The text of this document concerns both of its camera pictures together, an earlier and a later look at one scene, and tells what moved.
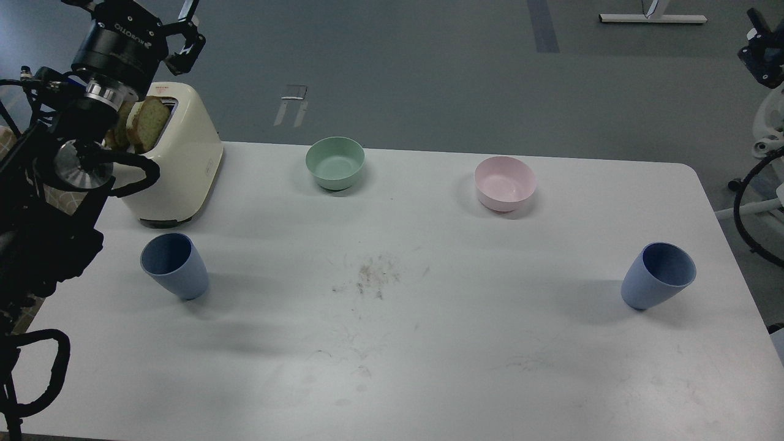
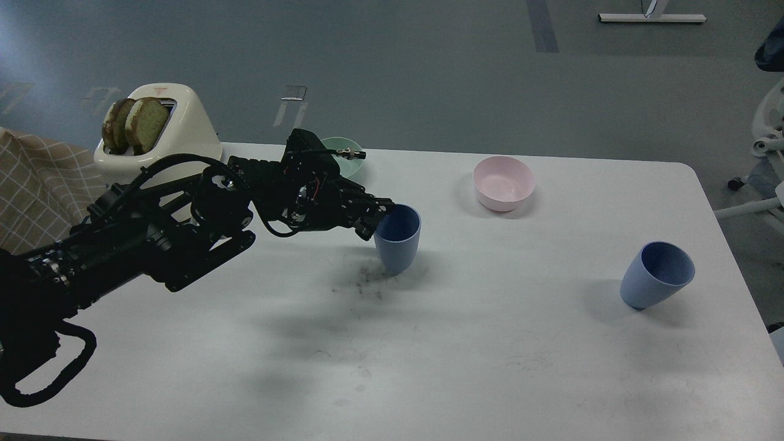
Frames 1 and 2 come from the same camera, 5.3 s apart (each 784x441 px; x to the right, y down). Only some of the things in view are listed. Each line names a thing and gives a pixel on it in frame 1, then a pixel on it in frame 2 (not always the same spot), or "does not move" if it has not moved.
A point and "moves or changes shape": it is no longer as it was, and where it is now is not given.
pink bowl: (505, 183) does not move
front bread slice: (147, 123) does not move
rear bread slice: (117, 138) does not move
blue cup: (173, 261) moves or changes shape
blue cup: (657, 272) does not move
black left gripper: (126, 40) to (305, 192)
